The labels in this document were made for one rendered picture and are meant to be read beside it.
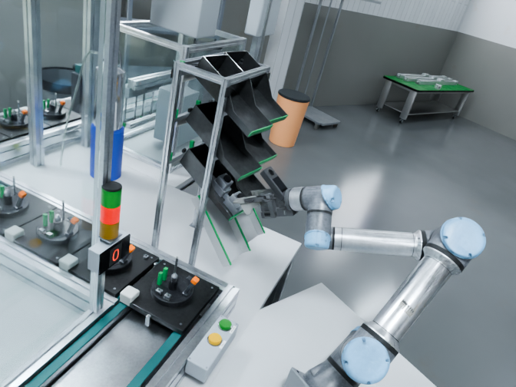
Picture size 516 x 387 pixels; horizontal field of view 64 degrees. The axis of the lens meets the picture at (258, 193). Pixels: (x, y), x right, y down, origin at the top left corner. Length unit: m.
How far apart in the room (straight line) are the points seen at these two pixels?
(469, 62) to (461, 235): 9.24
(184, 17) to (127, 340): 1.61
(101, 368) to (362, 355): 0.71
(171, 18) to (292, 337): 1.69
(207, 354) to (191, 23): 1.64
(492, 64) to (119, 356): 9.58
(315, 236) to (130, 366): 0.65
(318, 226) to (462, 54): 9.40
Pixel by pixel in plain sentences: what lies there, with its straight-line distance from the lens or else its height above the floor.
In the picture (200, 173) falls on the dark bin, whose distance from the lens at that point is 1.47.
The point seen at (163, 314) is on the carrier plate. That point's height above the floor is 0.97.
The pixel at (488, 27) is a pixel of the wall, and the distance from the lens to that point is 10.35.
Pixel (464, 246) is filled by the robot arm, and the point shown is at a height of 1.46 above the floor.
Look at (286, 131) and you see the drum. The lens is 5.29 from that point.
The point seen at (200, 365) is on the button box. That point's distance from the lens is 1.30.
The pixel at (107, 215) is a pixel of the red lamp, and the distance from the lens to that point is 1.14.
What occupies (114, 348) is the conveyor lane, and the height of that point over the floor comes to 0.92.
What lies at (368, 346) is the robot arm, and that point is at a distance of 1.17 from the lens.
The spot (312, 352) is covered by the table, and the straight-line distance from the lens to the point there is 1.57.
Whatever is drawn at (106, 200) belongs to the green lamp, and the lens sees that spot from 1.12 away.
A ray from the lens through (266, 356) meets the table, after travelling 1.50.
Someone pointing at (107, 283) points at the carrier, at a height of 0.97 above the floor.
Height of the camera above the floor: 1.99
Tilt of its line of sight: 29 degrees down
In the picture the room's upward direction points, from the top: 15 degrees clockwise
